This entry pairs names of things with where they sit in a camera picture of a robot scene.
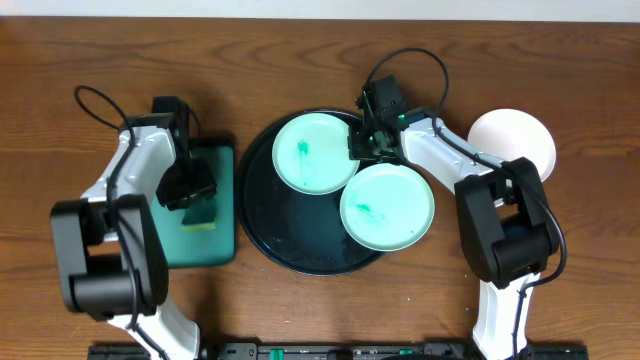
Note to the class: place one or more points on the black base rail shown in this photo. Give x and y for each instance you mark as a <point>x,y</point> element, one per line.
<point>252,351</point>

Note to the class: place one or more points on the rectangular black water tray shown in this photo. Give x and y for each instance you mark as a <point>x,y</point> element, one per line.
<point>203,244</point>

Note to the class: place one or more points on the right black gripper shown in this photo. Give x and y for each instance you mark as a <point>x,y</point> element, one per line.
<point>364,147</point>

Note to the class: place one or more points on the teal plate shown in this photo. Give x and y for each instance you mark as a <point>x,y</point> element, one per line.
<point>310,154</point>
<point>387,207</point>

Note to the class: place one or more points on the round black serving tray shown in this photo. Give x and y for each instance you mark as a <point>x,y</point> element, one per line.
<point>300,232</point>

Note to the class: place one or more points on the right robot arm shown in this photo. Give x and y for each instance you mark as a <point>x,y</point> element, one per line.
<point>507,229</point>

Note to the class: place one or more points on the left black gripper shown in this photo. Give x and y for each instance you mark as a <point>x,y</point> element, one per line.
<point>188,192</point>

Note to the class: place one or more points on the green yellow sponge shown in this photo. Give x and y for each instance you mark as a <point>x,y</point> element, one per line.
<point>200,216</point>

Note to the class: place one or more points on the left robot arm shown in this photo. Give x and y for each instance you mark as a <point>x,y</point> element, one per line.
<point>111,263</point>

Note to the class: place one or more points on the white round plate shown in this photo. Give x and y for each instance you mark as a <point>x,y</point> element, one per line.
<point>511,134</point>

